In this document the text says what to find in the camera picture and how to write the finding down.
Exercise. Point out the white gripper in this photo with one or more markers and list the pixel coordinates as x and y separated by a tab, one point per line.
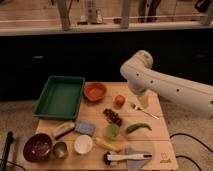
140	92

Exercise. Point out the red apple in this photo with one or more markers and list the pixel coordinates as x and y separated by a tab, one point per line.
119	100

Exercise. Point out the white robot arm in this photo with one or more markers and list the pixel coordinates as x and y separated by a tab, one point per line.
139	75

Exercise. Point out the green plastic cup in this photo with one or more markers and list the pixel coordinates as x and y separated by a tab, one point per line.
112	131

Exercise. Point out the white paper cup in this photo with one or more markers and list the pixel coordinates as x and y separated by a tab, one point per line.
83	144

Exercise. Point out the small metal cup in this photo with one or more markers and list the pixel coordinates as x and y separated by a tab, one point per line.
60	150

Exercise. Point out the silver fork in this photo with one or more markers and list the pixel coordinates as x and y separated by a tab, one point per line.
137	108

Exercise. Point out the green chili pepper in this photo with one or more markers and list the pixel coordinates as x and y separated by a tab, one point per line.
136	126

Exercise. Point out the dark grape bunch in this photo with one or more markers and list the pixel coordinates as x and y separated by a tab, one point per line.
113	117

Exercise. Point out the orange bowl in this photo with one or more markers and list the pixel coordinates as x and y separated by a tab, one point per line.
94	92

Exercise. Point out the blue sponge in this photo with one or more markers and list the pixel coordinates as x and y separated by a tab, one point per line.
85	128

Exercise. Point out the grey cloth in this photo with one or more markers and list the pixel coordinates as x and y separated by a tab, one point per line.
135	165

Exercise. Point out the white dish brush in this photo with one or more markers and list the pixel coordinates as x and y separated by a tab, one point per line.
109	158

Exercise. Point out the green plastic tray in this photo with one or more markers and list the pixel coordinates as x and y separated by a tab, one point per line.
60	98

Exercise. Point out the dark red bowl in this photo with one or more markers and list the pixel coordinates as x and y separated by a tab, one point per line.
38	148

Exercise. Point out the black pole stand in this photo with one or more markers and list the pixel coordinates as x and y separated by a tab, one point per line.
6	150

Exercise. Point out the wooden handled brush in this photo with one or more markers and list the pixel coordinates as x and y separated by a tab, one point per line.
62	129

